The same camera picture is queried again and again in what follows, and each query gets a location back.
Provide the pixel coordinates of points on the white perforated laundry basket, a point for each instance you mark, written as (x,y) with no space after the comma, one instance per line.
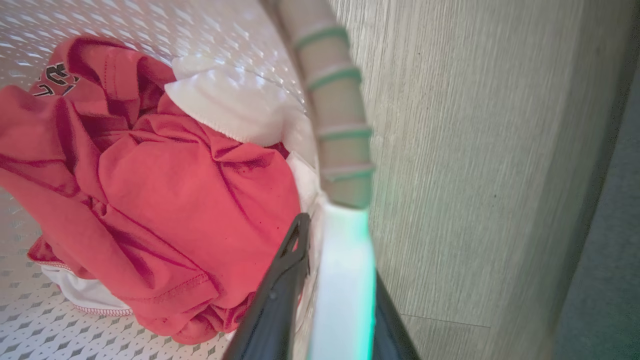
(340,150)

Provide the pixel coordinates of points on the white garment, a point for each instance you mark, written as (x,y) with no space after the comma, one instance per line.
(235,105)

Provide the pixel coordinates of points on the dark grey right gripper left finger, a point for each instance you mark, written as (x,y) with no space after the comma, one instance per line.
(272,305)

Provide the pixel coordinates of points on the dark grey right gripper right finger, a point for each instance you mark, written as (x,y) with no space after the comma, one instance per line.
(392,330)

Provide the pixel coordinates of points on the red t-shirt with print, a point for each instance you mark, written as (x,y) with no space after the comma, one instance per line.
(165,200)

